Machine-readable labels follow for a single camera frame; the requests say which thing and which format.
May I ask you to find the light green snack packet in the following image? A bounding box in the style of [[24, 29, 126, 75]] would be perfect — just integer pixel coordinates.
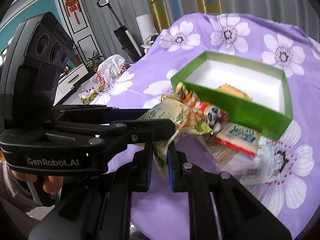
[[138, 99, 213, 177]]

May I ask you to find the white clear snack packet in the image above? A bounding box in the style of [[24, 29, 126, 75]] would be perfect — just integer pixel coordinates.
[[216, 142, 284, 185]]

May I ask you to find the person's left hand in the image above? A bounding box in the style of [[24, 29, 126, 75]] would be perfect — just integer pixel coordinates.
[[12, 172, 65, 196]]

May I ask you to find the purple floral tablecloth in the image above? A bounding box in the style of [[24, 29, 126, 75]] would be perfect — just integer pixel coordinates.
[[93, 13, 319, 238]]

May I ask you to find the white red plastic bag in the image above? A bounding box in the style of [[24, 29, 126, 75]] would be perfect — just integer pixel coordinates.
[[91, 54, 126, 88]]

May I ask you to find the white TV cabinet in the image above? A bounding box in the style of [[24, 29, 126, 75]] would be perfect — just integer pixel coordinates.
[[54, 64, 88, 105]]

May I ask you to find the potted plant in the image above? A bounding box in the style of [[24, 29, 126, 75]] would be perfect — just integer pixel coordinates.
[[86, 50, 103, 72]]

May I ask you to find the white blue cracker packet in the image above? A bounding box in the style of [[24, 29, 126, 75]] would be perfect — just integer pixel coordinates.
[[214, 122, 261, 157]]

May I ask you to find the red panda snack packet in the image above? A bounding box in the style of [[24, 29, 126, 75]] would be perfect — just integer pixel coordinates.
[[182, 91, 229, 133]]

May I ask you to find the orange snack packet in box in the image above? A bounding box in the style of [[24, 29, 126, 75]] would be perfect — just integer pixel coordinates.
[[217, 83, 252, 101]]

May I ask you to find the red Chinese knot decoration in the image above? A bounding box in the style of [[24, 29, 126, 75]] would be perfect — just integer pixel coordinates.
[[65, 0, 81, 25]]

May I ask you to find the green cardboard box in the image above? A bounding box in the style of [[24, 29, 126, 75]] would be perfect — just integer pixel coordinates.
[[171, 51, 293, 140]]

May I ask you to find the grey curtain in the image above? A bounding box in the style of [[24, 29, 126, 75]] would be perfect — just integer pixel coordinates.
[[81, 0, 319, 56]]

